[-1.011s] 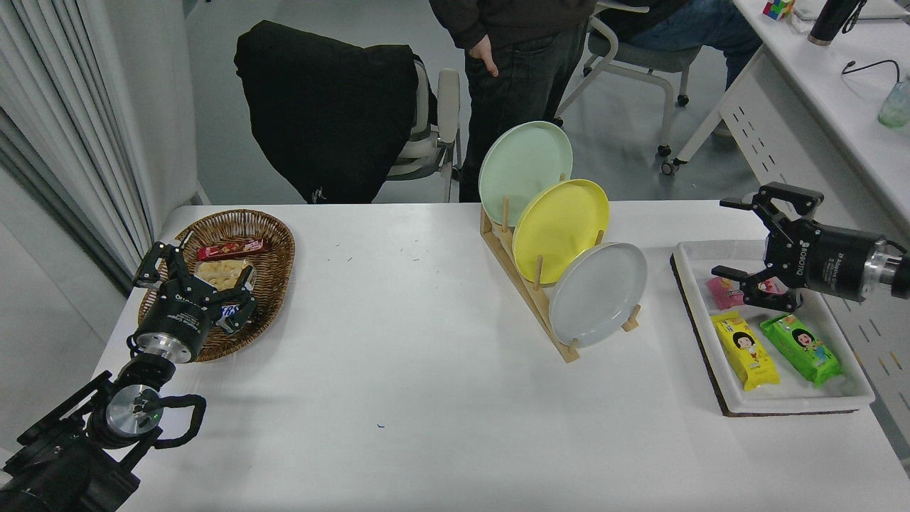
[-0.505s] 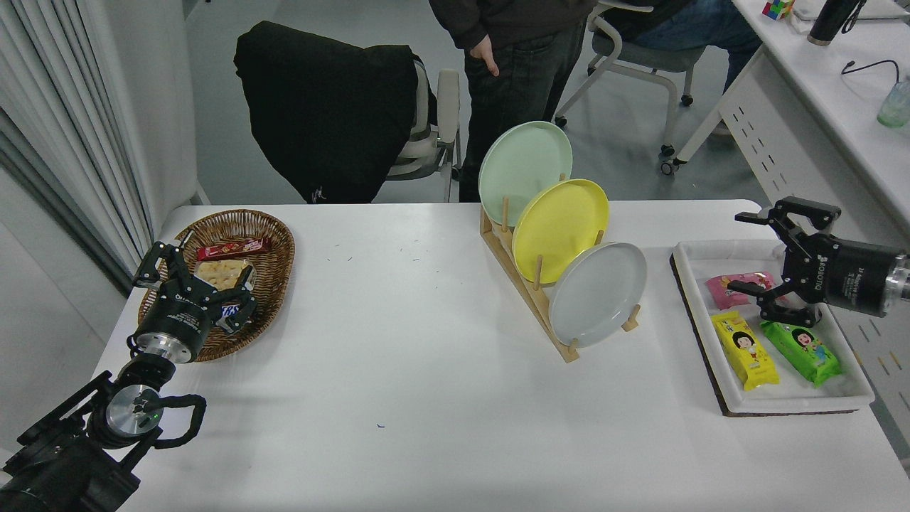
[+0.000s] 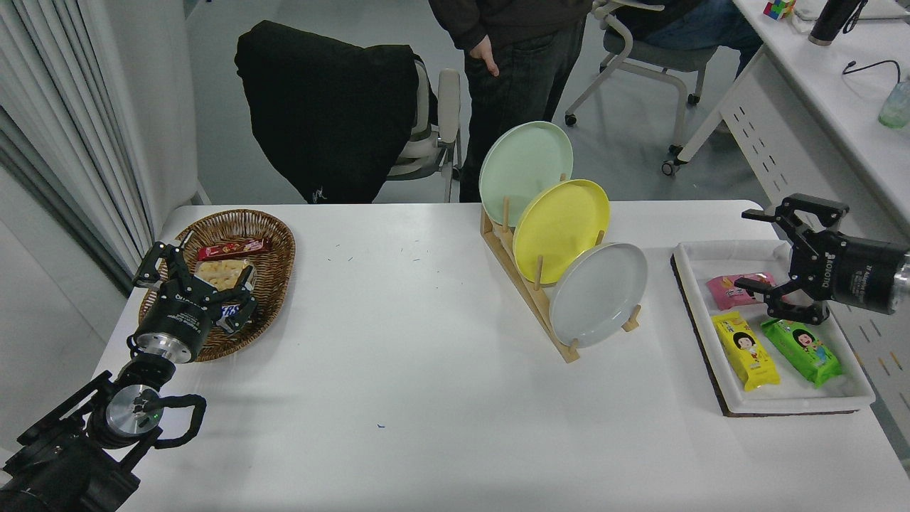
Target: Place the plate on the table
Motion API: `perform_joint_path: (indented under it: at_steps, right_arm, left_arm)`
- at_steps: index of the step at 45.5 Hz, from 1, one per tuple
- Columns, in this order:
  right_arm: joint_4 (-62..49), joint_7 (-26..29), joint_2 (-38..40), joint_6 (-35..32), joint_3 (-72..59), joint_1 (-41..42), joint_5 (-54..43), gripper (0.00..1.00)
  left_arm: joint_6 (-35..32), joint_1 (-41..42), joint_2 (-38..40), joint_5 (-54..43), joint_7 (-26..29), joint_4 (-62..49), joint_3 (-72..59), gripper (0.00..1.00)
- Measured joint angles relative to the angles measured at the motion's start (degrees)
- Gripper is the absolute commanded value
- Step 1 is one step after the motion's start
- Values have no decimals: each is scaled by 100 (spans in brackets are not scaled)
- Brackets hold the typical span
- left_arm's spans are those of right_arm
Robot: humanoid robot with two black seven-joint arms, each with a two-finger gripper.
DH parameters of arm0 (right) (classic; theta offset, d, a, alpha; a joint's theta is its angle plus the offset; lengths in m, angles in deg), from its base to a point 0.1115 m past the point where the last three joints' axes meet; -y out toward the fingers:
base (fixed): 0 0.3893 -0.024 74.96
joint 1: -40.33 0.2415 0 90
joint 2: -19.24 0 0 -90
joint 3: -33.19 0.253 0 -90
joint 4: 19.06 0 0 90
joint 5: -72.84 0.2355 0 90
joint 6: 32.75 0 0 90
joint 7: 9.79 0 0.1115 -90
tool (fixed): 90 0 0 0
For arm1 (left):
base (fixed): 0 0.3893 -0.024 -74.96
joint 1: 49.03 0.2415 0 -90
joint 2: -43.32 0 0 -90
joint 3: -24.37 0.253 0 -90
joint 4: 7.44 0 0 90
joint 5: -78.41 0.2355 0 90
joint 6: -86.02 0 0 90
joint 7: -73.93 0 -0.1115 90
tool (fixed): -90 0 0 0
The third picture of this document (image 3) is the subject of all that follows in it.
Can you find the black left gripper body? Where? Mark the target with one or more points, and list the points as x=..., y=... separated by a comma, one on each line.
x=178, y=316

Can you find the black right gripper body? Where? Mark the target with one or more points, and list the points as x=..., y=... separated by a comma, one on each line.
x=853, y=274

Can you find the grey plate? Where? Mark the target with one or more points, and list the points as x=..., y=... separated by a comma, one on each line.
x=597, y=295

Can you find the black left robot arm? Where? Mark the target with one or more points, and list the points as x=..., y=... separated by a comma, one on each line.
x=64, y=462

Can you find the wooden plate rack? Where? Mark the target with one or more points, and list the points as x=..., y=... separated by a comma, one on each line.
x=569, y=354

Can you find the yellow plate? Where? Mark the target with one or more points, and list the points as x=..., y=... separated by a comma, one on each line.
x=561, y=227

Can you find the pale green plate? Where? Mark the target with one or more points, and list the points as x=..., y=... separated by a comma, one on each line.
x=522, y=167

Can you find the person's hand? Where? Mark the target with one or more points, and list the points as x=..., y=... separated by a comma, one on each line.
x=485, y=53

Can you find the brown chocolate bar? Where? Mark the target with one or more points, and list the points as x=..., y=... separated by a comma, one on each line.
x=231, y=311

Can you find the clear bag of chips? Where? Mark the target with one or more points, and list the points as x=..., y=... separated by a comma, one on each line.
x=220, y=274

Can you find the green snack packet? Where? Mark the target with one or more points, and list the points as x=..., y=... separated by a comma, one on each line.
x=803, y=352

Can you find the red snack bar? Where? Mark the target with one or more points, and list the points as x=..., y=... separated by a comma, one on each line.
x=231, y=249

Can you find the brown wicker basket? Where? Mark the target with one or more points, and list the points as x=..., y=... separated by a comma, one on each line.
x=274, y=242

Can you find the yellow snack packet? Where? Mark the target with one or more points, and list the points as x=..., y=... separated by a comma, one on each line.
x=746, y=352

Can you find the pink snack packet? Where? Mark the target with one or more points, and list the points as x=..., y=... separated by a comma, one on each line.
x=725, y=291

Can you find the white tray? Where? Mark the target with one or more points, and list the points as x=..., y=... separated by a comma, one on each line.
x=693, y=284

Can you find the dark board under tray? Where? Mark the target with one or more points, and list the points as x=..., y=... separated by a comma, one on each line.
x=725, y=410

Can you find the green glass cup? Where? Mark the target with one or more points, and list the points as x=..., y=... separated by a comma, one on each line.
x=894, y=107

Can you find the black flask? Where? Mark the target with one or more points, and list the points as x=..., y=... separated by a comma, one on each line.
x=828, y=21

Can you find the colourful puzzle cube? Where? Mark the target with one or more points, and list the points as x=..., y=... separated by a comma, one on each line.
x=776, y=8

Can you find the black jacket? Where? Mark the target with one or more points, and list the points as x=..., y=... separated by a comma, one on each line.
x=320, y=107

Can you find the grey office chair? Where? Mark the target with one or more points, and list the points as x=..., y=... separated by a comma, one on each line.
x=668, y=60

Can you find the seated person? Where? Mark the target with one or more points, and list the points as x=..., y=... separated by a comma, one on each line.
x=697, y=28

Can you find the white curtain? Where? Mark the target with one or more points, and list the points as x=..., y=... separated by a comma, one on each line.
x=57, y=85

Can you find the white office chair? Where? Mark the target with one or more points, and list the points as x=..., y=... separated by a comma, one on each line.
x=448, y=99

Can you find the standing person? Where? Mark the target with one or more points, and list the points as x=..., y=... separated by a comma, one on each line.
x=512, y=85

